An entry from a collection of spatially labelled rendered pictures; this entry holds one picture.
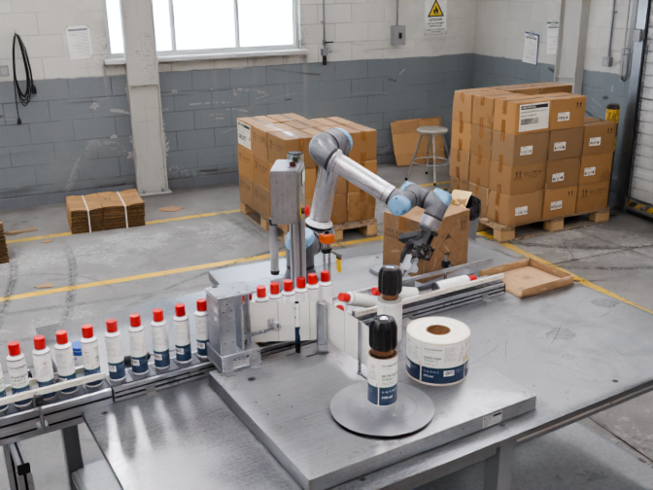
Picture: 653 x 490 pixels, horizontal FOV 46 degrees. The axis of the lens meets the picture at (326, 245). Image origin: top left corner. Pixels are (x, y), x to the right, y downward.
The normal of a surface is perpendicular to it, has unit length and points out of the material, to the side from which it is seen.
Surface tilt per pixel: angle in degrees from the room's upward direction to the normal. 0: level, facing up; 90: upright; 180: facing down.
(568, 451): 1
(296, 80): 90
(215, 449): 0
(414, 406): 0
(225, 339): 90
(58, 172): 90
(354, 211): 93
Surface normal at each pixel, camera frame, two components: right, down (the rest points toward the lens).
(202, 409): -0.01, -0.94
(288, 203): -0.07, 0.33
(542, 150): 0.49, 0.29
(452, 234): 0.67, 0.24
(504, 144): -0.88, 0.15
